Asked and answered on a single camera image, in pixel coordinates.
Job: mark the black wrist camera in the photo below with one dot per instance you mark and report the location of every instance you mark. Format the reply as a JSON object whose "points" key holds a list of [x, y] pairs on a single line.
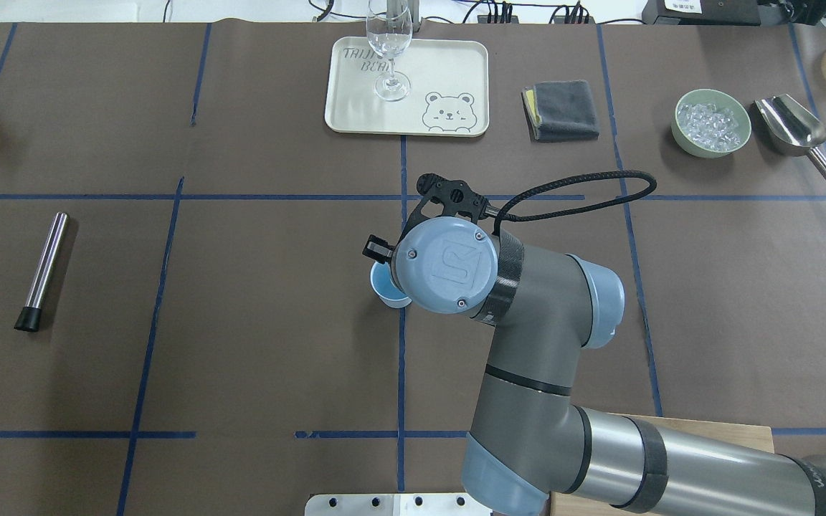
{"points": [[455, 197]]}

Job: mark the green bowl with ice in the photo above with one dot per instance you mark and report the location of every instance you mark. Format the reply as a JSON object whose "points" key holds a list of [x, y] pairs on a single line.
{"points": [[710, 124]]}

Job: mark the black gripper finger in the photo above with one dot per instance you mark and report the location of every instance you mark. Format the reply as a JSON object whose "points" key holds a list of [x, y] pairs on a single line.
{"points": [[378, 249]]}

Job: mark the grey folded cloth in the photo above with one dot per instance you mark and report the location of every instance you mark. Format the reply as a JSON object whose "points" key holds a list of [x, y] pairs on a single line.
{"points": [[561, 111]]}

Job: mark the wooden cutting board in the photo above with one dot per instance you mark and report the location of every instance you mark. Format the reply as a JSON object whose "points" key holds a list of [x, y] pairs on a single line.
{"points": [[649, 466]]}

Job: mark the clear wine glass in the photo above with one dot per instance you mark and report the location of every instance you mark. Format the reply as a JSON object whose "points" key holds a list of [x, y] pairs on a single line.
{"points": [[389, 29]]}

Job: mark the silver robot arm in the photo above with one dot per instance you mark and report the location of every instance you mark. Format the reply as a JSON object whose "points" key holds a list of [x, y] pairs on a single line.
{"points": [[527, 440]]}

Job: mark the blue plastic cup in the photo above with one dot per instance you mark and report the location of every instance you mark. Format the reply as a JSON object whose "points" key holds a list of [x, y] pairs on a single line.
{"points": [[382, 284]]}

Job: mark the steel ice scoop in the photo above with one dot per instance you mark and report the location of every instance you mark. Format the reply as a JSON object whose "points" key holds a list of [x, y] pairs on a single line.
{"points": [[794, 129]]}

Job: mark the steel muddler black tip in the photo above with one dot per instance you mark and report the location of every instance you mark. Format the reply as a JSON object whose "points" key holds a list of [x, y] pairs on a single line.
{"points": [[30, 316]]}

